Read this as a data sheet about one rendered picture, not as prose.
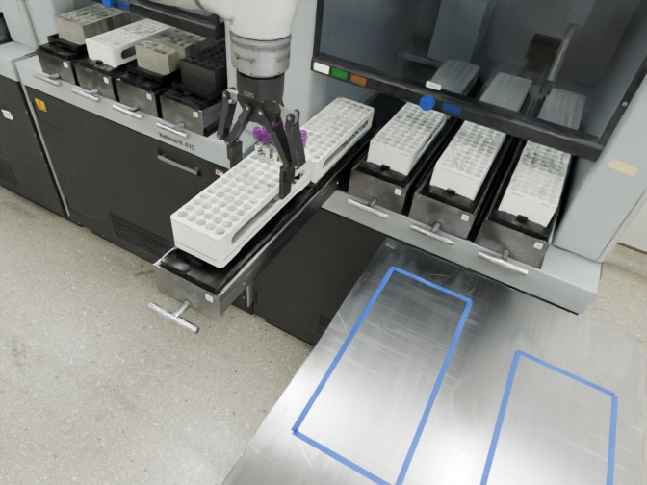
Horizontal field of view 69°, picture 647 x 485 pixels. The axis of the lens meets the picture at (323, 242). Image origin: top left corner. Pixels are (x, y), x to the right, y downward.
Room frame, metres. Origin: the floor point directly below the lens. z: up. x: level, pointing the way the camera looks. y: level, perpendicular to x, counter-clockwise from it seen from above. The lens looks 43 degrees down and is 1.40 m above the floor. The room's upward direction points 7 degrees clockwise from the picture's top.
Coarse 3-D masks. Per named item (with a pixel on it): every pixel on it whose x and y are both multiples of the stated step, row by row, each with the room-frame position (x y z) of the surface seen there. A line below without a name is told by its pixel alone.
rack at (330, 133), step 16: (320, 112) 1.03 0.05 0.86; (336, 112) 1.05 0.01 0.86; (352, 112) 1.05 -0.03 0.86; (368, 112) 1.06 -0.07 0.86; (304, 128) 0.95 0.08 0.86; (320, 128) 0.96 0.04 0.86; (336, 128) 0.97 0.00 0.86; (352, 128) 0.97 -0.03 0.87; (368, 128) 1.06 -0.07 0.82; (320, 144) 0.88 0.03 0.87; (336, 144) 0.89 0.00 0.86; (320, 160) 0.82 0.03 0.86; (336, 160) 0.90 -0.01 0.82; (320, 176) 0.83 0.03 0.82
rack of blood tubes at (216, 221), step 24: (240, 168) 0.71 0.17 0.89; (264, 168) 0.73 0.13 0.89; (216, 192) 0.64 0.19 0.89; (240, 192) 0.65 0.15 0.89; (264, 192) 0.65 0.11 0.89; (192, 216) 0.57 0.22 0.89; (216, 216) 0.58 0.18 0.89; (240, 216) 0.58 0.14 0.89; (264, 216) 0.63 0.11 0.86; (192, 240) 0.54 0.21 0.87; (216, 240) 0.52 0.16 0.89; (240, 240) 0.57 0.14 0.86; (216, 264) 0.52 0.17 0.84
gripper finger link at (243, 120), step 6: (246, 108) 0.70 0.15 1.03; (252, 108) 0.70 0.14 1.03; (240, 114) 0.71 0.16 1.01; (246, 114) 0.70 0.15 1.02; (240, 120) 0.71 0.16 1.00; (246, 120) 0.72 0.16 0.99; (234, 126) 0.72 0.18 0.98; (240, 126) 0.71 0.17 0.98; (234, 132) 0.72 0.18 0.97; (240, 132) 0.73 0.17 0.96; (228, 138) 0.72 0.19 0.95; (234, 138) 0.72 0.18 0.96; (228, 144) 0.72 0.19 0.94
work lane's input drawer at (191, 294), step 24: (360, 144) 1.01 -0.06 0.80; (336, 168) 0.89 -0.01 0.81; (312, 192) 0.79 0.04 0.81; (288, 216) 0.70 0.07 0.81; (264, 240) 0.62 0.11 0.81; (288, 240) 0.68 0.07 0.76; (168, 264) 0.53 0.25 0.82; (192, 264) 0.53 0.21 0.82; (240, 264) 0.55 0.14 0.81; (264, 264) 0.60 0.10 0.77; (168, 288) 0.52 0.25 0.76; (192, 288) 0.50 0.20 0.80; (216, 288) 0.49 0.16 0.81; (240, 288) 0.53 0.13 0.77; (168, 312) 0.48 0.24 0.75; (216, 312) 0.48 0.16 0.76
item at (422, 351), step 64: (384, 256) 0.61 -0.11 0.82; (384, 320) 0.47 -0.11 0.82; (448, 320) 0.48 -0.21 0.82; (512, 320) 0.50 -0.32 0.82; (576, 320) 0.52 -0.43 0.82; (320, 384) 0.34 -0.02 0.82; (384, 384) 0.35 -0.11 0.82; (448, 384) 0.37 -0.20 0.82; (512, 384) 0.38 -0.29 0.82; (576, 384) 0.40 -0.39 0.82; (640, 384) 0.41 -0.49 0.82; (256, 448) 0.24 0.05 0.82; (320, 448) 0.25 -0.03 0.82; (384, 448) 0.27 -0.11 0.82; (448, 448) 0.28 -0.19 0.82; (512, 448) 0.29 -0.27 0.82; (576, 448) 0.30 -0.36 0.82; (640, 448) 0.31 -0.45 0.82
